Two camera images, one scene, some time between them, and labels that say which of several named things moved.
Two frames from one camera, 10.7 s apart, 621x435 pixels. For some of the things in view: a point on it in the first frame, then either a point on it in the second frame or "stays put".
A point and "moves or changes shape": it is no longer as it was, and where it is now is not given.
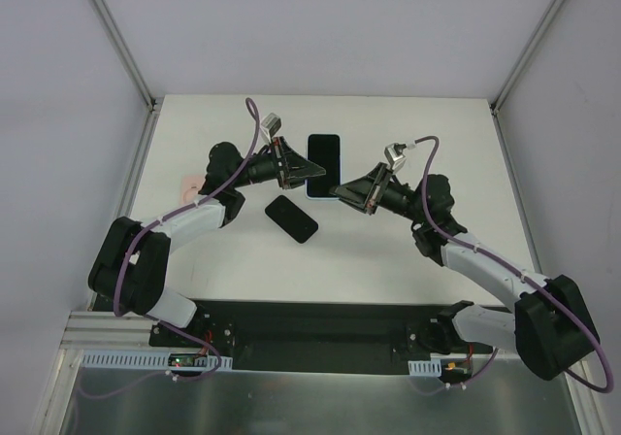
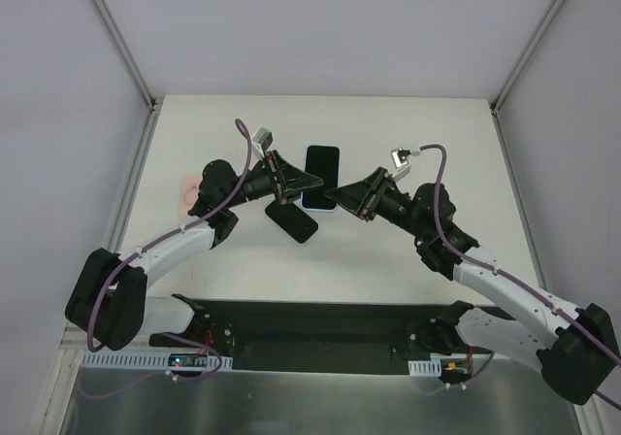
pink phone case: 190,185 stays put
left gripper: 281,164 -> 277,177
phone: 324,150 moves or changes shape
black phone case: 291,218 stays put
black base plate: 317,337 stays put
